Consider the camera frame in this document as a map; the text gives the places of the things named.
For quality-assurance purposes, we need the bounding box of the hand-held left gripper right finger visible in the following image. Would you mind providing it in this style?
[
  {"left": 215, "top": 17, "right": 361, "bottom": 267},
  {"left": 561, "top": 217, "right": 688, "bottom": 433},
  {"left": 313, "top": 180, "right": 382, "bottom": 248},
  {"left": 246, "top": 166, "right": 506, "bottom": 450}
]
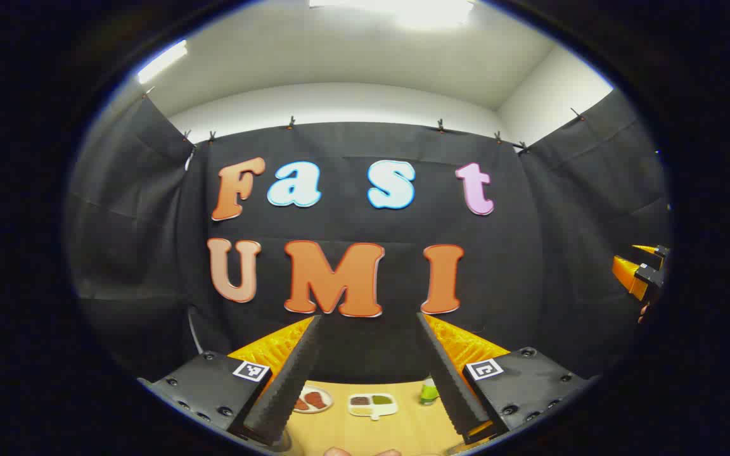
[{"left": 416, "top": 312, "right": 594, "bottom": 444}]

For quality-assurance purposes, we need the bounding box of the white divided tray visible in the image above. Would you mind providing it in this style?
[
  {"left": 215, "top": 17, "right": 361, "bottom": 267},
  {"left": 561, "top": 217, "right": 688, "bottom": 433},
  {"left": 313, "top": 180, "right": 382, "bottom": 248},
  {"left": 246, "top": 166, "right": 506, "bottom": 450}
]
[{"left": 347, "top": 393, "right": 399, "bottom": 421}]

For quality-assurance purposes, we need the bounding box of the ceiling light panel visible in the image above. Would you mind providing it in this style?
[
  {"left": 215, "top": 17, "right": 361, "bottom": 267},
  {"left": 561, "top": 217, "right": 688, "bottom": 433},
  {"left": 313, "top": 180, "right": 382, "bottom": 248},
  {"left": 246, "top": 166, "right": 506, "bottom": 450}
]
[
  {"left": 308, "top": 0, "right": 475, "bottom": 27},
  {"left": 137, "top": 40, "right": 188, "bottom": 84}
]

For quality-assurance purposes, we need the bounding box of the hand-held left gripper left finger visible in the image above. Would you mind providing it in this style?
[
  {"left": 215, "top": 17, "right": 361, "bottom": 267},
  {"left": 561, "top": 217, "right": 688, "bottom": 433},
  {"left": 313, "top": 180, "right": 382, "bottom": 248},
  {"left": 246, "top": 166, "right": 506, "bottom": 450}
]
[{"left": 140, "top": 315, "right": 325, "bottom": 446}]

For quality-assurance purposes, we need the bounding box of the round white plate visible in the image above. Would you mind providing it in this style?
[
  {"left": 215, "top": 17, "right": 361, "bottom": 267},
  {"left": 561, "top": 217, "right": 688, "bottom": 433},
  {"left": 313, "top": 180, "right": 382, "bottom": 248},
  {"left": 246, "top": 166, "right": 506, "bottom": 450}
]
[{"left": 293, "top": 386, "right": 334, "bottom": 414}]

